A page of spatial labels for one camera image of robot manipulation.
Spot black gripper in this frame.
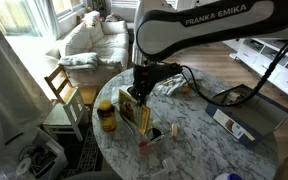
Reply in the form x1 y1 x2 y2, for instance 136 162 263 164
127 78 158 107

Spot yellow dog cover book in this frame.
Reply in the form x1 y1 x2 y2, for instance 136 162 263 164
117 88 152 136

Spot clear plastic storage container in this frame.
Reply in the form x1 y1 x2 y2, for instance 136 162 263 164
115 96 175 145

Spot clear floor storage bin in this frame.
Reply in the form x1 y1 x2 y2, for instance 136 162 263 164
0 127 69 180

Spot folded white paper towel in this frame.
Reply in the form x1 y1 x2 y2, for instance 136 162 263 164
110 84 134 105

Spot crumpled grey white cloth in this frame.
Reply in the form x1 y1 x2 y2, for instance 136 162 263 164
153 73 199 98

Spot amber bottle with yellow lid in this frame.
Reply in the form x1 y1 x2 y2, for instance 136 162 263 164
96 98 118 132

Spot open jar with dark contents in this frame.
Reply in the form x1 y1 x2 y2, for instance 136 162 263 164
145 126 165 145

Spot small orange brown object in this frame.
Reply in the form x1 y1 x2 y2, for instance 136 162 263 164
180 84 191 95

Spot light wooden block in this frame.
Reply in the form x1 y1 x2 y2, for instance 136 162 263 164
170 122 181 140

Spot small red cup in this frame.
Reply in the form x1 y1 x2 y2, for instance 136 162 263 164
137 139 150 158

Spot grey white throw blanket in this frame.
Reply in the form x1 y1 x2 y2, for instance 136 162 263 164
57 51 100 72

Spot white sofa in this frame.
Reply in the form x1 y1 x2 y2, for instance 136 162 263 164
45 10 134 89

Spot dark patterned floor rug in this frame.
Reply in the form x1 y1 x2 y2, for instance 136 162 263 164
54 109 104 180

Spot wooden chair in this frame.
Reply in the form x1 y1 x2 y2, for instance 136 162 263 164
43 63 99 106

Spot white chair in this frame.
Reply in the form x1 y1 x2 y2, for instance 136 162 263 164
41 87 89 143

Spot patterned sofa pillow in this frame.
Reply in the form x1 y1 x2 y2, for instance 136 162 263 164
80 11 101 28

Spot small white bottle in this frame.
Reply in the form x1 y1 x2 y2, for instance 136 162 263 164
228 90 242 101

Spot white bottle with blue cap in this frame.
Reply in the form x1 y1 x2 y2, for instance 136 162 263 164
214 172 244 180

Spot blue open cardboard box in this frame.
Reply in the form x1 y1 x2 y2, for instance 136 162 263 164
205 83 288 150

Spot white sheer curtain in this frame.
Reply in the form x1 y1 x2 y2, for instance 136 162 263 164
0 6 56 162

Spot white media cabinet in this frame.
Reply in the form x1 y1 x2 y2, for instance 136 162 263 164
221 37 288 105

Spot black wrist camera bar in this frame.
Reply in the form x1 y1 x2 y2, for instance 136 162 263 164
132 62 184 81

